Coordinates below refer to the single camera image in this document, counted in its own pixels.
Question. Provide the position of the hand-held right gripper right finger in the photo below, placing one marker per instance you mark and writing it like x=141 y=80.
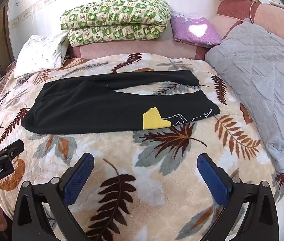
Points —
x=213 y=178

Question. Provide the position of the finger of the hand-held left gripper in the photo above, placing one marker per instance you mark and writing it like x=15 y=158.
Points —
x=13 y=149

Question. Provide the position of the leaf print plush blanket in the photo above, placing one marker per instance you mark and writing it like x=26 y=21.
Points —
x=157 y=193

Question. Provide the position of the grey wrinkled cloth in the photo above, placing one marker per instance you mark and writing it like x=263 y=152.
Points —
x=259 y=75

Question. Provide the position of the purple heart pillow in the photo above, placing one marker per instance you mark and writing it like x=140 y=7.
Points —
x=194 y=31

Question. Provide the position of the black pants with yellow patch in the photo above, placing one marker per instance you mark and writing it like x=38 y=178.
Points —
x=81 y=105

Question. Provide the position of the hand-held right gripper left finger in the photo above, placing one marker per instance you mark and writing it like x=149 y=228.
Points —
x=78 y=176

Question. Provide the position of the white patterned pillow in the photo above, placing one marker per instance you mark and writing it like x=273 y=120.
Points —
x=40 y=52

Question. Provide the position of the pink quilted bed sheet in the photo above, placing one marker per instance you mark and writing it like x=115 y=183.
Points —
x=137 y=46

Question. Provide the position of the pink brown padded headboard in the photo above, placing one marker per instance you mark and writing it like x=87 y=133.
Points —
x=277 y=17

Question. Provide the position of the green checked folded quilt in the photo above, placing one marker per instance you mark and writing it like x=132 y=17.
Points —
x=116 y=17

